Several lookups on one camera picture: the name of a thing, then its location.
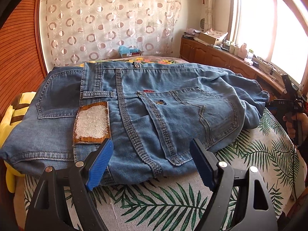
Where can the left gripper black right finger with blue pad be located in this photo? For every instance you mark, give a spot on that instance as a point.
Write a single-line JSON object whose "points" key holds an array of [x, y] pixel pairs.
{"points": [[253, 206]]}

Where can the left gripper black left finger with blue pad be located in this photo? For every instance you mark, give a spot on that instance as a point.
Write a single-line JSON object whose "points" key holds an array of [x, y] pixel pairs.
{"points": [[79, 187]]}

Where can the blue denim jeans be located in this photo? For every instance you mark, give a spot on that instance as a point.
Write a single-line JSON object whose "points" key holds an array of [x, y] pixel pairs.
{"points": [[152, 111]]}

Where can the person's right hand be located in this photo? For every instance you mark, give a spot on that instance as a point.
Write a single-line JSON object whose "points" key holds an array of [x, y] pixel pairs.
{"points": [[290, 124]]}

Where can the palm leaf bed sheet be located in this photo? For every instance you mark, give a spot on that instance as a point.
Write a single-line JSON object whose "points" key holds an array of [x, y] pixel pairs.
{"points": [[262, 160]]}

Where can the white pink bottle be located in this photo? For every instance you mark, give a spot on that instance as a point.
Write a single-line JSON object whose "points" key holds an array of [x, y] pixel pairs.
{"points": [[243, 52]]}

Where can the cardboard box on sideboard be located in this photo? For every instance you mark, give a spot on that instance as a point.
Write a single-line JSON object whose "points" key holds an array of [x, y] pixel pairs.
{"points": [[212, 37]]}

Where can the wooden sideboard cabinet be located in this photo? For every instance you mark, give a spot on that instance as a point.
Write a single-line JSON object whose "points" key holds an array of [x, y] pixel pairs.
{"points": [[195, 52]]}

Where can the yellow plush toy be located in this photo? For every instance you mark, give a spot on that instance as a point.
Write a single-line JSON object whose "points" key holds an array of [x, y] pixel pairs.
{"points": [[12, 117]]}

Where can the floral blanket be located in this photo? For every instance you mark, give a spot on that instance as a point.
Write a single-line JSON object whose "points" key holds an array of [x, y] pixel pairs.
{"points": [[140, 62]]}

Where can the wooden louvered wardrobe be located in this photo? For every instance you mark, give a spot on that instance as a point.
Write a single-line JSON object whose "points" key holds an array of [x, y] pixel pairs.
{"points": [[22, 65]]}

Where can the beige side curtain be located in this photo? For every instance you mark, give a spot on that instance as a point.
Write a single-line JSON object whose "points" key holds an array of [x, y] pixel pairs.
{"points": [[207, 14]]}

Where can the circle pattern sheer curtain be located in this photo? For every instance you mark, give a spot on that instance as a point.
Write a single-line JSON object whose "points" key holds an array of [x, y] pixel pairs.
{"points": [[75, 31]]}

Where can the window with wooden frame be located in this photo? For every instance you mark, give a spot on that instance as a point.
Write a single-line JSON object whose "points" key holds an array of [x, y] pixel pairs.
{"points": [[270, 29]]}

